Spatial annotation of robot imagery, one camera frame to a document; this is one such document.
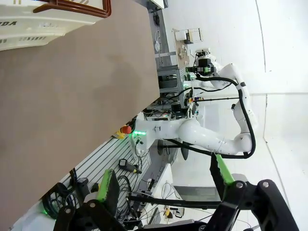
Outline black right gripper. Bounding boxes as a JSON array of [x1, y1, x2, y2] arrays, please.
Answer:
[[187, 57, 217, 75]]

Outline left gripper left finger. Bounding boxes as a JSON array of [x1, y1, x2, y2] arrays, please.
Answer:
[[54, 168, 126, 231]]

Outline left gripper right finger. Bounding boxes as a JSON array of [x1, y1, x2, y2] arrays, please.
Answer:
[[206, 152, 300, 231]]

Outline black power adapter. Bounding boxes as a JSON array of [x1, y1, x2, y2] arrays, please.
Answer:
[[76, 177, 90, 192]]

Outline beige board with parts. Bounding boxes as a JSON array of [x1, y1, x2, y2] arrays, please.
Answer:
[[172, 27, 205, 67]]

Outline black handheld tool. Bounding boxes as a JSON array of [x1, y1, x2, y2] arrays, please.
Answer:
[[117, 158, 143, 174]]

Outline slotted aluminium panel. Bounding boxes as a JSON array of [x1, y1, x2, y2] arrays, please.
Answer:
[[57, 137, 151, 193]]

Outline red emergency stop button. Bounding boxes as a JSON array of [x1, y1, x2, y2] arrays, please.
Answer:
[[116, 124, 132, 140]]

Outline aluminium frame rack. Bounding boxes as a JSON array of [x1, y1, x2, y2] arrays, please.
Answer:
[[155, 51, 193, 97]]

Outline black cable bundle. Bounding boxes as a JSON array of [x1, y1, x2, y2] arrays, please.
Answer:
[[42, 181, 81, 219]]

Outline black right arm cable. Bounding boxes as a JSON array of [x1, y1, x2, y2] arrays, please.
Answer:
[[166, 76, 257, 160]]

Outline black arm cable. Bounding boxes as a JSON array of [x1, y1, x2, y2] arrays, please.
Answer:
[[127, 193, 223, 210], [166, 76, 257, 160]]

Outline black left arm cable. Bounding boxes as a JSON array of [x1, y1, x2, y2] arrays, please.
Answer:
[[127, 193, 223, 210]]

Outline cream basket with brown handles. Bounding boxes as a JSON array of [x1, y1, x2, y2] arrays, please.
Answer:
[[0, 0, 113, 51]]

